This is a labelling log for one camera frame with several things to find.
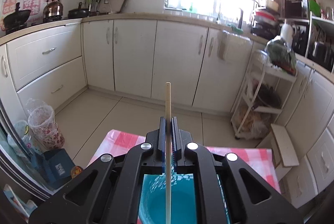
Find black frying pan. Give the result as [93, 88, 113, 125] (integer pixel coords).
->
[67, 2, 89, 19]

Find cream kitchen base cabinets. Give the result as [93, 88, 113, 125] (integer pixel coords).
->
[1, 15, 333, 207]

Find white board on floor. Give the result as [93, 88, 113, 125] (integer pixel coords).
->
[271, 123, 300, 167]

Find black wok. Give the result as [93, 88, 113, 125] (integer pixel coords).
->
[3, 2, 31, 30]

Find white trolley shelf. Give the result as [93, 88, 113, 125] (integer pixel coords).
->
[230, 50, 298, 140]

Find blue cardboard box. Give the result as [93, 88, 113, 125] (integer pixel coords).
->
[41, 148, 75, 189]

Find teal perforated plastic basket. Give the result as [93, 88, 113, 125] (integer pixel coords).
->
[138, 173, 232, 224]

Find bag of green vegetables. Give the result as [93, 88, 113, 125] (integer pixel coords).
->
[265, 36, 297, 76]

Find white thermos jug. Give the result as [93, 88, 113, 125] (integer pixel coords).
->
[280, 19, 297, 47]

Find wooden chopstick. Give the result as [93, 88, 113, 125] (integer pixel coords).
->
[165, 82, 172, 224]

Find metal kettle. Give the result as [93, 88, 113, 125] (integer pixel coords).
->
[43, 0, 63, 19]

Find pink checkered tablecloth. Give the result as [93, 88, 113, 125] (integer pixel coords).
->
[89, 130, 280, 192]

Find floral lined trash bin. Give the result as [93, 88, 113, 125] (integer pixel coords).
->
[25, 98, 65, 150]

